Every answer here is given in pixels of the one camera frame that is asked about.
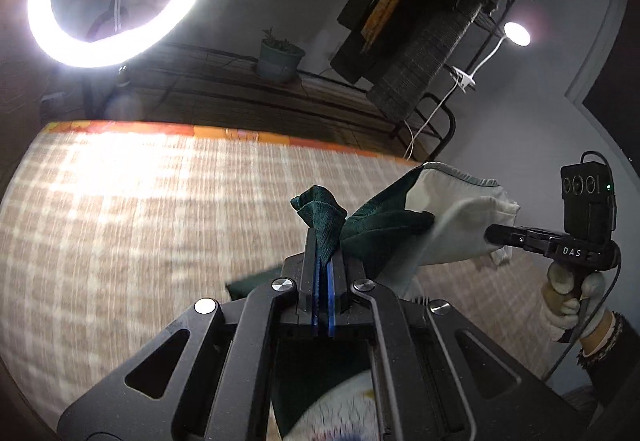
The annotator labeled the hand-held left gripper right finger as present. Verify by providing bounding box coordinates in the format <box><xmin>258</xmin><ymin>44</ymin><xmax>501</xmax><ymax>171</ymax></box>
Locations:
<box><xmin>325</xmin><ymin>241</ymin><xmax>576</xmax><ymax>441</ymax></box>

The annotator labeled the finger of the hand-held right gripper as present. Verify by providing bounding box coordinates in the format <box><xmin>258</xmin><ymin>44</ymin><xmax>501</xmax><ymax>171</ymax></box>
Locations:
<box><xmin>484</xmin><ymin>223</ymin><xmax>526</xmax><ymax>250</ymax></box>

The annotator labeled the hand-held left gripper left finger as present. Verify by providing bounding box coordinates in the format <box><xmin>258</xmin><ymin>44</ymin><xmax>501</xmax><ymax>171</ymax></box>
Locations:
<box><xmin>57</xmin><ymin>227</ymin><xmax>323</xmax><ymax>441</ymax></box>

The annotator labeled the dark green small garment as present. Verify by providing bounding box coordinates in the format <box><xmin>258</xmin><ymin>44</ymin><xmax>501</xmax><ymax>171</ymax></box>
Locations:
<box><xmin>227</xmin><ymin>161</ymin><xmax>521</xmax><ymax>441</ymax></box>

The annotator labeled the person's right forearm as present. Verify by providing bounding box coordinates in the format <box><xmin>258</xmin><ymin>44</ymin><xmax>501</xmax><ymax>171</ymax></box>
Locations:
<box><xmin>562</xmin><ymin>311</ymin><xmax>640</xmax><ymax>441</ymax></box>

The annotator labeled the black metal clothes rack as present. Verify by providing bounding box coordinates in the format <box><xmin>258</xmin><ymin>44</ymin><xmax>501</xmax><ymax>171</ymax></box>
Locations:
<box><xmin>390</xmin><ymin>0</ymin><xmax>543</xmax><ymax>162</ymax></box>

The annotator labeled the person's right hand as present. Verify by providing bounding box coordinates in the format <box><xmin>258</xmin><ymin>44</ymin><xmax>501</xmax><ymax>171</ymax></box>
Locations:
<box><xmin>541</xmin><ymin>263</ymin><xmax>613</xmax><ymax>343</ymax></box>

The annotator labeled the white printed garment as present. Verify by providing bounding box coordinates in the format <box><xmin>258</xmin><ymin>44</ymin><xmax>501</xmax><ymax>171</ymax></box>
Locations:
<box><xmin>280</xmin><ymin>371</ymin><xmax>386</xmax><ymax>441</ymax></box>

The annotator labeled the white clip-on lamp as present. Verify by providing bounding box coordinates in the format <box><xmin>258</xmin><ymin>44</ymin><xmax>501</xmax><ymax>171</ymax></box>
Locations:
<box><xmin>449</xmin><ymin>21</ymin><xmax>532</xmax><ymax>94</ymax></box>

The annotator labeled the grey checked hanging cloth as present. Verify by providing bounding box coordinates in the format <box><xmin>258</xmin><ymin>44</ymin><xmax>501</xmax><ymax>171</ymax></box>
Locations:
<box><xmin>367</xmin><ymin>3</ymin><xmax>483</xmax><ymax>122</ymax></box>

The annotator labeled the beige checked blanket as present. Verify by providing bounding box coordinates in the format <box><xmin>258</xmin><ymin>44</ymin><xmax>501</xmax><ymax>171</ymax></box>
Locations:
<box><xmin>0</xmin><ymin>126</ymin><xmax>596</xmax><ymax>441</ymax></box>

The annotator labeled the potted plant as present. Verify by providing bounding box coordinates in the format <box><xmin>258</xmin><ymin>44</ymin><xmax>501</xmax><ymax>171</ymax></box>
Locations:
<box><xmin>256</xmin><ymin>27</ymin><xmax>307</xmax><ymax>84</ymax></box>

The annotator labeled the orange printed bed sheet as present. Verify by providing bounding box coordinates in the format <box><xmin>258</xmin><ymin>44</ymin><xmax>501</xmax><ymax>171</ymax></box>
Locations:
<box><xmin>42</xmin><ymin>120</ymin><xmax>426</xmax><ymax>162</ymax></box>

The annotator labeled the orange hanging cloth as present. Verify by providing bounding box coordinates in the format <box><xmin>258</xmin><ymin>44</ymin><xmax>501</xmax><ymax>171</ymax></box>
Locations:
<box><xmin>361</xmin><ymin>0</ymin><xmax>407</xmax><ymax>44</ymax></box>

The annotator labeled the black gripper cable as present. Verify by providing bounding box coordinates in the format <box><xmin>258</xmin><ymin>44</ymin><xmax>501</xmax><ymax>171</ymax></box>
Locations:
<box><xmin>542</xmin><ymin>151</ymin><xmax>623</xmax><ymax>379</ymax></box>

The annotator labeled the white lamp cable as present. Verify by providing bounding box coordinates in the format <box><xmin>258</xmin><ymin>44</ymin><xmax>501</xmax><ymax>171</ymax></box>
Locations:
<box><xmin>402</xmin><ymin>81</ymin><xmax>463</xmax><ymax>159</ymax></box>

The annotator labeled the dark beaded bracelet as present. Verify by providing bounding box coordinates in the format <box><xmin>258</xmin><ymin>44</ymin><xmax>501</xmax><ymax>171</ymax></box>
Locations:
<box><xmin>577</xmin><ymin>313</ymin><xmax>626</xmax><ymax>369</ymax></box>

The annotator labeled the white door frame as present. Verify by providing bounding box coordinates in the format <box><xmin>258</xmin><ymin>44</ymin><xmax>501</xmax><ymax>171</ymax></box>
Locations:
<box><xmin>564</xmin><ymin>0</ymin><xmax>640</xmax><ymax>132</ymax></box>

